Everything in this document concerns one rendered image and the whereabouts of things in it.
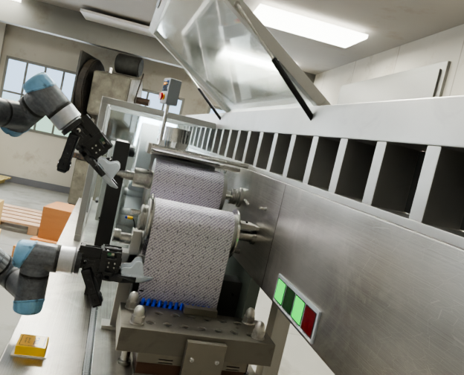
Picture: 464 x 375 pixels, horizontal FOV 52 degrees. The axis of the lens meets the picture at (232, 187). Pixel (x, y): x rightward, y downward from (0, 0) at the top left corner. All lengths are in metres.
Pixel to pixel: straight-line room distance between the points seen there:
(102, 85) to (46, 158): 2.00
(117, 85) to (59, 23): 1.29
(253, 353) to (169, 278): 0.31
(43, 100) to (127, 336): 0.65
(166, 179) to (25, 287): 0.53
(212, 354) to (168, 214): 0.39
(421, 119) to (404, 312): 0.31
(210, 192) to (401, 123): 0.85
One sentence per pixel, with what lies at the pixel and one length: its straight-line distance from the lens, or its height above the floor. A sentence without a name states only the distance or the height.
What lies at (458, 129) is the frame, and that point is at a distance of 0.77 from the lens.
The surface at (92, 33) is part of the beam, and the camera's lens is 8.20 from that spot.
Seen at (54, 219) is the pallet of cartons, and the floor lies 0.37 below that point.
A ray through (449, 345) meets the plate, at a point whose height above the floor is 1.32.
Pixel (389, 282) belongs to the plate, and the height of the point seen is 1.35.
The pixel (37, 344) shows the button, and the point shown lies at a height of 0.92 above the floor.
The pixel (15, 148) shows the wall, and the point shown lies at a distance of 9.36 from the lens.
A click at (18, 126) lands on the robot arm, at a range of 1.41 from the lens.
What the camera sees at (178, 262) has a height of 1.15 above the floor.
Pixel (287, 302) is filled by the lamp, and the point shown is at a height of 1.18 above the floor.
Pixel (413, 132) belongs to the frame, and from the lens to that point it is 0.86.
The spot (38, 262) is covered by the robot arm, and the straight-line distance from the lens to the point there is 1.34.
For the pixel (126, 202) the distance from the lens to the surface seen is 2.37.
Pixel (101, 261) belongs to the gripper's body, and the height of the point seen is 1.13.
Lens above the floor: 1.50
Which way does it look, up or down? 5 degrees down
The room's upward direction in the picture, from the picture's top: 13 degrees clockwise
